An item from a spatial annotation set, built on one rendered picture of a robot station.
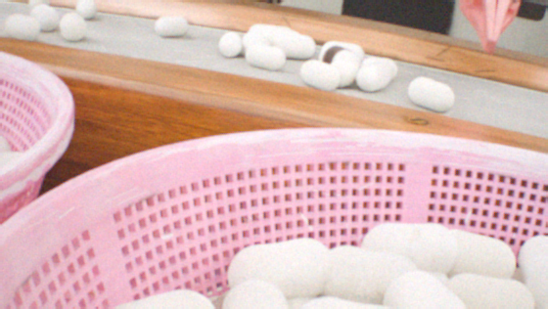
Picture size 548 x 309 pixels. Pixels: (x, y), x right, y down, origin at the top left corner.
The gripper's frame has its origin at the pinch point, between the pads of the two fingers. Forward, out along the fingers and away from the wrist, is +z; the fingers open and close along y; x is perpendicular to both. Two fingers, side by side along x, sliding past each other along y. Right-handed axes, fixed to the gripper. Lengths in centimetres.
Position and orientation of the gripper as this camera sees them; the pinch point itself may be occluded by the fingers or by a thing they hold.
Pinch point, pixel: (490, 39)
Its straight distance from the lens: 45.8
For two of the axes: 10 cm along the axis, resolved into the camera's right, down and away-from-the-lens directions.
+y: 9.6, 2.0, -1.8
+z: -2.6, 8.2, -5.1
